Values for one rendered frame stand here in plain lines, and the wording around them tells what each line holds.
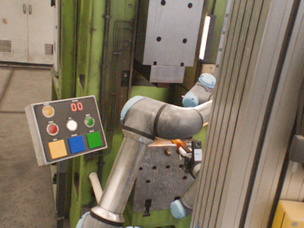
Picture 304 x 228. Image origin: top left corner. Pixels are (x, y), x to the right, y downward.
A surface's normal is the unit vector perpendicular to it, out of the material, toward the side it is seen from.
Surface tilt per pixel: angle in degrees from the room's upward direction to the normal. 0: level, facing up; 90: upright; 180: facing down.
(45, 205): 0
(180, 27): 90
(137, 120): 60
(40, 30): 90
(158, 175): 90
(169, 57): 90
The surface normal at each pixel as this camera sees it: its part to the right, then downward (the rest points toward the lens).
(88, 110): 0.65, -0.18
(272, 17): 0.00, 0.34
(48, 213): 0.11, -0.93
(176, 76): 0.32, 0.36
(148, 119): -0.47, 0.00
